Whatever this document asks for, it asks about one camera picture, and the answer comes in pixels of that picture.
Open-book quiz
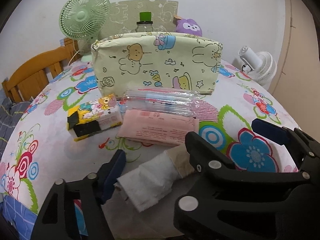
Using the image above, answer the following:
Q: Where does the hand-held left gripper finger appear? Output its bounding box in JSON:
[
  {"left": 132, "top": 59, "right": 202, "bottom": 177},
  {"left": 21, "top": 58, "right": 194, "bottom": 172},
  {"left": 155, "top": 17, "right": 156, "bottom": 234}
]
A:
[{"left": 30, "top": 149, "right": 127, "bottom": 240}]

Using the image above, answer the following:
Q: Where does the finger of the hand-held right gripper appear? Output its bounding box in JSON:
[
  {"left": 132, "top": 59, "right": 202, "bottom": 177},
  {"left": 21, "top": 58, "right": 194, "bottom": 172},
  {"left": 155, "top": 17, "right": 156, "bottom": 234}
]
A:
[
  {"left": 251, "top": 118, "right": 320, "bottom": 160},
  {"left": 174, "top": 131, "right": 320, "bottom": 240}
]

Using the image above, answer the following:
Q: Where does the white beige pad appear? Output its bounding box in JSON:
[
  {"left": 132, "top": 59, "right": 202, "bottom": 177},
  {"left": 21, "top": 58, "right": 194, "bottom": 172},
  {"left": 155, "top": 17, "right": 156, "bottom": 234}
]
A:
[{"left": 116, "top": 147, "right": 197, "bottom": 212}]

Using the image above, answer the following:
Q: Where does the pink packet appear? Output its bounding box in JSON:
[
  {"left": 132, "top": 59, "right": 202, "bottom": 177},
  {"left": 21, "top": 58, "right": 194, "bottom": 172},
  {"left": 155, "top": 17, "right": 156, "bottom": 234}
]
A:
[{"left": 117, "top": 109, "right": 200, "bottom": 147}]

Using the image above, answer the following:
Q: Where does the clear plastic packet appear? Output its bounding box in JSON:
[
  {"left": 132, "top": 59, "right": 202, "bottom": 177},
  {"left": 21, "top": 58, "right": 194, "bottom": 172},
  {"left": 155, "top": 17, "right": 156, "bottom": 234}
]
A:
[{"left": 124, "top": 87, "right": 200, "bottom": 117}]

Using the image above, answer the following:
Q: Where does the cartoon tissue pack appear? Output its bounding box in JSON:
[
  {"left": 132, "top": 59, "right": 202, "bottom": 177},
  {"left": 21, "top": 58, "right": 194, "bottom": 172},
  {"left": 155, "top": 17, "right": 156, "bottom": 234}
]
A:
[{"left": 66, "top": 94, "right": 123, "bottom": 141}]

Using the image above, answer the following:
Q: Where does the yellow cartoon fabric storage box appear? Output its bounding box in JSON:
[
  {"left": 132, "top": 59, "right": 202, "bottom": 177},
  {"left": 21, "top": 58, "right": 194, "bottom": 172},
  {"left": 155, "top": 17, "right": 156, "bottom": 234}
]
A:
[{"left": 90, "top": 31, "right": 223, "bottom": 98}]

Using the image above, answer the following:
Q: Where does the white standing fan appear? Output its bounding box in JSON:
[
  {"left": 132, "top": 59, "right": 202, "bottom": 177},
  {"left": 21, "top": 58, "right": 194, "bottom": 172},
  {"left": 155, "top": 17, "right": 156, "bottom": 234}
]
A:
[{"left": 237, "top": 45, "right": 277, "bottom": 82}]

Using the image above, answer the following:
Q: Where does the flower print tablecloth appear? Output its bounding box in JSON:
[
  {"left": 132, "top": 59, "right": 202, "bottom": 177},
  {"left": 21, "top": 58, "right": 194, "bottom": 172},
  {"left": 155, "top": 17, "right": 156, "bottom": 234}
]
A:
[{"left": 0, "top": 55, "right": 308, "bottom": 240}]

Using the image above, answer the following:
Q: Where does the beige door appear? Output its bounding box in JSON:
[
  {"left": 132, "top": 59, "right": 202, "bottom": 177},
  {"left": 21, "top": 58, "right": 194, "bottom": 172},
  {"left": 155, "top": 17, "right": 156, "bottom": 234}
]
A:
[{"left": 282, "top": 0, "right": 320, "bottom": 100}]

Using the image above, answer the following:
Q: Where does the blue bed sheet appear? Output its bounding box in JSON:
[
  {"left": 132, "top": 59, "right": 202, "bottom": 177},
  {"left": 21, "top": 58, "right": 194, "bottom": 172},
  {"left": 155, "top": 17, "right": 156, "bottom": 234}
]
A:
[{"left": 0, "top": 195, "right": 38, "bottom": 230}]

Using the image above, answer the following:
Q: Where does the grey plaid pillow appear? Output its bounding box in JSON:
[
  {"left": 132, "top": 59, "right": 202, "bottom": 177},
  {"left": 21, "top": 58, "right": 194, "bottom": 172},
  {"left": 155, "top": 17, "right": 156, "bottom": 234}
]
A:
[{"left": 0, "top": 96, "right": 32, "bottom": 143}]

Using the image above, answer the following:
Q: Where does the purple plush bunny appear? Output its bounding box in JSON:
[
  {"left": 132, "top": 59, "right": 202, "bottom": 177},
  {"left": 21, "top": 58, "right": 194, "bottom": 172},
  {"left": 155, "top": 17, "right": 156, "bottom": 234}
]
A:
[{"left": 174, "top": 15, "right": 203, "bottom": 37}]

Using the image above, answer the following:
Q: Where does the wooden bed headboard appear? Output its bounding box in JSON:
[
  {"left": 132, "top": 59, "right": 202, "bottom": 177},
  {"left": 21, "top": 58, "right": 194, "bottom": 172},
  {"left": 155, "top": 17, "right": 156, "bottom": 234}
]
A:
[{"left": 2, "top": 38, "right": 80, "bottom": 103}]

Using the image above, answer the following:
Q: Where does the glass mug jar green lid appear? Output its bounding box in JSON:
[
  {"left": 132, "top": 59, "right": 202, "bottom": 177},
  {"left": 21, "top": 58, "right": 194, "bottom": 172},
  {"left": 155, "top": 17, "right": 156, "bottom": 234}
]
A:
[{"left": 136, "top": 12, "right": 153, "bottom": 33}]

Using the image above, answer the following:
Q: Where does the green patterned board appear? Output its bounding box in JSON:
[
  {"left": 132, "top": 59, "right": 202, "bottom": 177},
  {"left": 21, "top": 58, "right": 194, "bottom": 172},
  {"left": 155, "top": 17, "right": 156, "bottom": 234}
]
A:
[{"left": 107, "top": 0, "right": 180, "bottom": 40}]

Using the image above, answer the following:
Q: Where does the green desk fan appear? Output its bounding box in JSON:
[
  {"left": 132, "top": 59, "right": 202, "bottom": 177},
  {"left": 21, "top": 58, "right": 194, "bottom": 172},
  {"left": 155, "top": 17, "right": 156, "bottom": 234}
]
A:
[{"left": 59, "top": 0, "right": 110, "bottom": 62}]

